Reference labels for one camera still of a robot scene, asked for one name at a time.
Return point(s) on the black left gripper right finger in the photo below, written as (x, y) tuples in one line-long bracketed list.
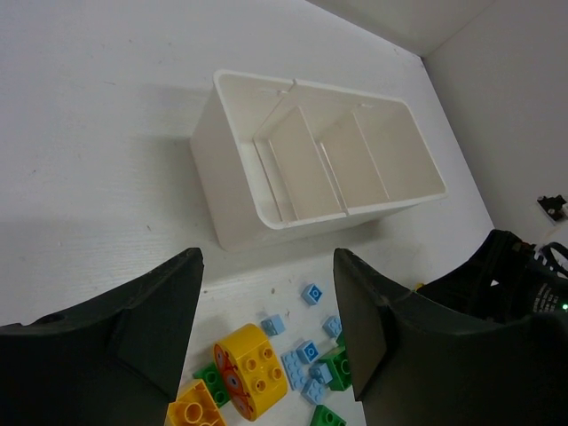
[(416, 362)]

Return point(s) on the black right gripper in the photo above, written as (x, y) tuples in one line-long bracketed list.
[(505, 279)]

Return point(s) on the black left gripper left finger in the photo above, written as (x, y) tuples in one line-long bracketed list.
[(116, 359)]

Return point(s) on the green lego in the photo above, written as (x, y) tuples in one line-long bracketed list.
[(214, 383)]

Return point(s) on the yellow rounded butterfly lego brick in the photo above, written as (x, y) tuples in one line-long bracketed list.
[(251, 371)]

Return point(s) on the green lego brick right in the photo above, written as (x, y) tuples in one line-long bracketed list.
[(337, 362)]

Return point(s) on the light blue small lego right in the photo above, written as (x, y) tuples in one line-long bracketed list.
[(332, 327)]

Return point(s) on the light blue small lego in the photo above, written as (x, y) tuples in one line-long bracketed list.
[(273, 325), (332, 327)]

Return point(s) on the yellow rectangular lego brick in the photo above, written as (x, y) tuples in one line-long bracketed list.
[(194, 407)]

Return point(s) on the light blue lego bottom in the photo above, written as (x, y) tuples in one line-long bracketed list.
[(314, 392)]

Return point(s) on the green square lego brick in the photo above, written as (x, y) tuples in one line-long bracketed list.
[(323, 416)]

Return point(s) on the light blue lego on plate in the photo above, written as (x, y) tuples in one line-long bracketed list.
[(307, 352)]

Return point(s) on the light blue lego plate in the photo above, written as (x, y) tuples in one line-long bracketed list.
[(294, 370)]

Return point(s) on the light blue lego stud up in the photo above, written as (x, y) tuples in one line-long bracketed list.
[(311, 294)]

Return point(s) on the white divided plastic container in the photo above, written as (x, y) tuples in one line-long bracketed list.
[(284, 159)]

